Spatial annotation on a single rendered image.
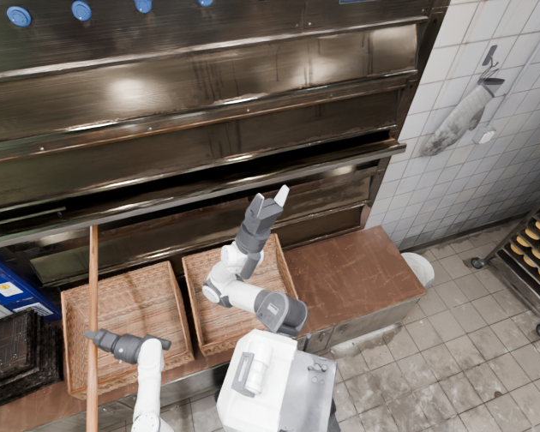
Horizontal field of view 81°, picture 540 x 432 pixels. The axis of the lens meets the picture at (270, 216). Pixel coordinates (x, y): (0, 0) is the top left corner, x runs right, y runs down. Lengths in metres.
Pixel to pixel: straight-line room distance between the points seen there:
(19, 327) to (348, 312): 1.66
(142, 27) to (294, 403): 1.13
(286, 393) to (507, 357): 2.19
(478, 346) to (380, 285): 1.02
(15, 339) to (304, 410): 1.40
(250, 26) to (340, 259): 1.46
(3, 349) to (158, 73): 1.40
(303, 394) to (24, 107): 1.17
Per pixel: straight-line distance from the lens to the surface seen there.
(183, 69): 1.19
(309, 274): 2.03
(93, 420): 1.27
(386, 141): 1.65
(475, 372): 2.78
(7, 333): 1.97
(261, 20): 1.19
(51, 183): 1.43
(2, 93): 1.28
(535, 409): 2.91
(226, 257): 0.95
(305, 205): 1.79
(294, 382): 0.97
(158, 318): 1.99
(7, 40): 1.20
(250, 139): 1.36
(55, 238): 1.72
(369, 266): 2.14
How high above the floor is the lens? 2.34
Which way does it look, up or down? 51 degrees down
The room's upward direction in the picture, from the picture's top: straight up
